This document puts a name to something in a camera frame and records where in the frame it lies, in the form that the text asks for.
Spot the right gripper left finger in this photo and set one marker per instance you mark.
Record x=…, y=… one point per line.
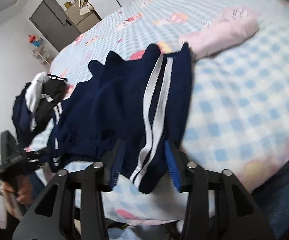
x=71, y=205

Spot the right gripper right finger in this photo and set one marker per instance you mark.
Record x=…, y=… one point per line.
x=218, y=205

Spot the navy white-striped shorts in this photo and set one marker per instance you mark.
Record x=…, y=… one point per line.
x=142, y=102

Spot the pile of dark clothes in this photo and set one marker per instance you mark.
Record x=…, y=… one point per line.
x=32, y=109

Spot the person's left hand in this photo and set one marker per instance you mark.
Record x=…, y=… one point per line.
x=24, y=192

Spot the white toy shelf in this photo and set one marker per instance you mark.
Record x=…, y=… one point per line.
x=43, y=55

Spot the blue checkered cartoon blanket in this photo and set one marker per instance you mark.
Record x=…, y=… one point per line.
x=239, y=114

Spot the red blue plush toy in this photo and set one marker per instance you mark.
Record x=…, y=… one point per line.
x=35, y=40

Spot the grey room door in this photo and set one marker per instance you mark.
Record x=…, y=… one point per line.
x=51, y=20

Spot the beige cabinet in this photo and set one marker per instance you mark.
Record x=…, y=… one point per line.
x=83, y=22

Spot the white handbag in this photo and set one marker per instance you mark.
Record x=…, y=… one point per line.
x=86, y=9

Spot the folded pink cartoon garment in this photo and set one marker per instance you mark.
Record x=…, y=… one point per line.
x=230, y=28

